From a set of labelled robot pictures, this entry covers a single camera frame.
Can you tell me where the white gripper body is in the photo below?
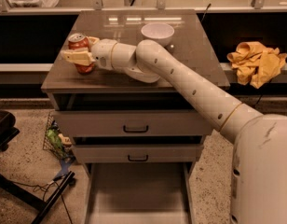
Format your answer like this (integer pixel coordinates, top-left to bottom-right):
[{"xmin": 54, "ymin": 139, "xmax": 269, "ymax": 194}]
[{"xmin": 91, "ymin": 39, "xmax": 117, "ymax": 71}]

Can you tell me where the red coke can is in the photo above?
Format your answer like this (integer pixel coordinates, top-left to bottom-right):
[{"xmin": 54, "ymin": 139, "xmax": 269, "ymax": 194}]
[{"xmin": 68, "ymin": 33, "xmax": 97, "ymax": 75}]

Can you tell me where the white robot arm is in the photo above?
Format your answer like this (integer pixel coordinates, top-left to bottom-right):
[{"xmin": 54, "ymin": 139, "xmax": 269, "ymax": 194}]
[{"xmin": 61, "ymin": 37, "xmax": 287, "ymax": 224}]

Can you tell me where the top grey drawer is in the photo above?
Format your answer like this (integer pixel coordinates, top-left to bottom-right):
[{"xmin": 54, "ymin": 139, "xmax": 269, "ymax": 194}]
[{"xmin": 52, "ymin": 110, "xmax": 212, "ymax": 137}]

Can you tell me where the grey drawer cabinet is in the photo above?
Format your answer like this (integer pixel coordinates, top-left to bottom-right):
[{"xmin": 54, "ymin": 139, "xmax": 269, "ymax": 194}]
[{"xmin": 40, "ymin": 9, "xmax": 231, "ymax": 224}]

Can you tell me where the middle grey drawer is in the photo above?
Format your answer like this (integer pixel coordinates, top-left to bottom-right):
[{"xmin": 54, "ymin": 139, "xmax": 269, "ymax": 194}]
[{"xmin": 73, "ymin": 144, "xmax": 203, "ymax": 163}]

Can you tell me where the open bottom grey drawer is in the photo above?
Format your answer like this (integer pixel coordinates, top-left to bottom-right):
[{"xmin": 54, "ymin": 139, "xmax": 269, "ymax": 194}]
[{"xmin": 82, "ymin": 162, "xmax": 195, "ymax": 224}]

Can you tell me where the white ceramic bowl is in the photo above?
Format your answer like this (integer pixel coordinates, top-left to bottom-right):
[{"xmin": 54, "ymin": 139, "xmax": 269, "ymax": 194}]
[{"xmin": 141, "ymin": 23, "xmax": 174, "ymax": 47}]

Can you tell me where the black chair base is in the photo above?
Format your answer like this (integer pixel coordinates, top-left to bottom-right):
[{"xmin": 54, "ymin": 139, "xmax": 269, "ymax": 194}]
[{"xmin": 0, "ymin": 109, "xmax": 79, "ymax": 224}]

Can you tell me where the yellow crumpled cloth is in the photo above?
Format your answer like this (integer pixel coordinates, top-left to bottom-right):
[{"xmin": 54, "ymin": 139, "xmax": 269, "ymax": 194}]
[{"xmin": 226, "ymin": 41, "xmax": 287, "ymax": 89}]

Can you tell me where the wire basket with items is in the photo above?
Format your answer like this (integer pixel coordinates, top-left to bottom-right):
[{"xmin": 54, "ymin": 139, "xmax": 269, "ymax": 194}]
[{"xmin": 43, "ymin": 113, "xmax": 73, "ymax": 160}]

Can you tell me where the black floor cable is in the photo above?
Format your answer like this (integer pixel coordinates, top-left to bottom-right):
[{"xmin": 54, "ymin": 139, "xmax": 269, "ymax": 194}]
[{"xmin": 12, "ymin": 179, "xmax": 75, "ymax": 224}]

